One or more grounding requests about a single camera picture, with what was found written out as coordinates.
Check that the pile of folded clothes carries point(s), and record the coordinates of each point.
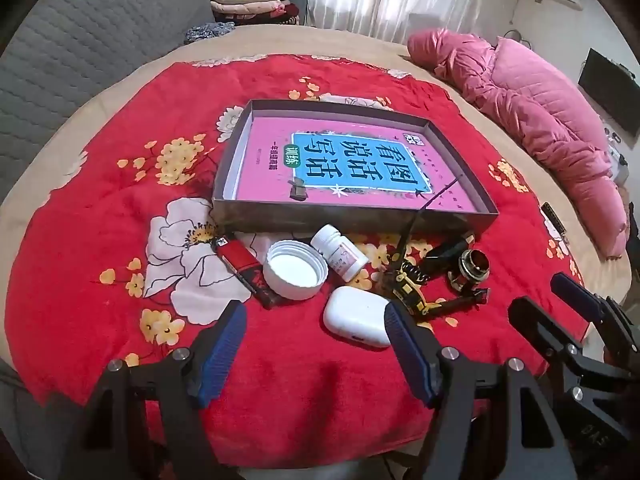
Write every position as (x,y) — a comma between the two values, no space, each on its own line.
(240,0)

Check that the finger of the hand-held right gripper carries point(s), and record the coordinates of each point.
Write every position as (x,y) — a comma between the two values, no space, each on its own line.
(575,290)
(535,320)

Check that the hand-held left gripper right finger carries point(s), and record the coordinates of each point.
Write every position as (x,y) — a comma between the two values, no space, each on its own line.
(407,355)

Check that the pink quilted jacket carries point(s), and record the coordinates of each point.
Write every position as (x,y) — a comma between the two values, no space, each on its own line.
(525,105)

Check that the white pill bottle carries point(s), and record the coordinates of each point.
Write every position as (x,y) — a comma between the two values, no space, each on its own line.
(340,252)

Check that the small dark comb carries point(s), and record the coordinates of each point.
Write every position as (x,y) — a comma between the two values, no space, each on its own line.
(552,217)

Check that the white plastic device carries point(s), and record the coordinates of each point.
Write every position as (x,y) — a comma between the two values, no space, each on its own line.
(617,160)

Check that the red floral blanket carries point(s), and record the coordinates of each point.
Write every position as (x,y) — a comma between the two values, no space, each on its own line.
(100,210)

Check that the beige bed sheet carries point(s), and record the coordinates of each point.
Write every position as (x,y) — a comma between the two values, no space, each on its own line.
(300,40)

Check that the black television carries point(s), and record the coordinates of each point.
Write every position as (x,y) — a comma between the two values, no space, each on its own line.
(607,90)

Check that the white jar lid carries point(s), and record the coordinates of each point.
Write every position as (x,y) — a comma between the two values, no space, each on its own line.
(295,270)

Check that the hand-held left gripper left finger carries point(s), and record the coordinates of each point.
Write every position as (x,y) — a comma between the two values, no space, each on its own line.
(222,355)

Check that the grey cardboard box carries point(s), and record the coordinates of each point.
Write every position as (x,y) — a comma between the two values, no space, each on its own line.
(350,217)

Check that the dark patterned cloth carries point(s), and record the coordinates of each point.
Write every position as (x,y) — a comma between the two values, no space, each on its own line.
(207,32)

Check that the pink and blue book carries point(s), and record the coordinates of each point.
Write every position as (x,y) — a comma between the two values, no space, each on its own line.
(350,160)

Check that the red lighter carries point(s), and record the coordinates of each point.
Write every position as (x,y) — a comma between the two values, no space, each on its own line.
(245,270)

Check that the white earbuds case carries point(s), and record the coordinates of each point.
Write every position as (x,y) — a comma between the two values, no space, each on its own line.
(352,315)

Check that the grey quilted headboard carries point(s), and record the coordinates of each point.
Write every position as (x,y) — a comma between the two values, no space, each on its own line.
(75,35)

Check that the yellow and black wristwatch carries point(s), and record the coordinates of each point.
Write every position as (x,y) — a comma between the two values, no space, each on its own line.
(407,285)

